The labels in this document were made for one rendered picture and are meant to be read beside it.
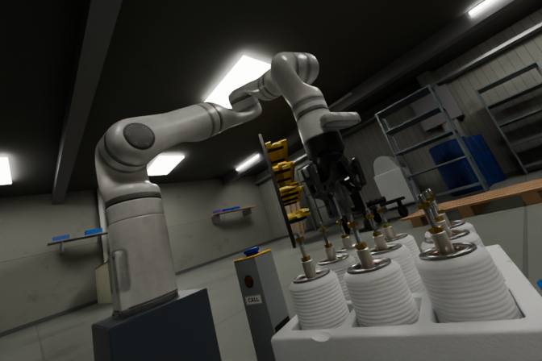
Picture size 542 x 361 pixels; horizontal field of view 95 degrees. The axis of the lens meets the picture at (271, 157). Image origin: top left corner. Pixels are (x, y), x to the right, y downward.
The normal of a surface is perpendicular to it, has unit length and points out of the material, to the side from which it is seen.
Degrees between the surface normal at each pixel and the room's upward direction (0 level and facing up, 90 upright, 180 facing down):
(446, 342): 90
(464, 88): 90
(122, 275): 90
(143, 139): 95
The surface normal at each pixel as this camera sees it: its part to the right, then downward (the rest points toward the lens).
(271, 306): 0.77, -0.39
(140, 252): 0.38, -0.37
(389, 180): -0.67, -0.01
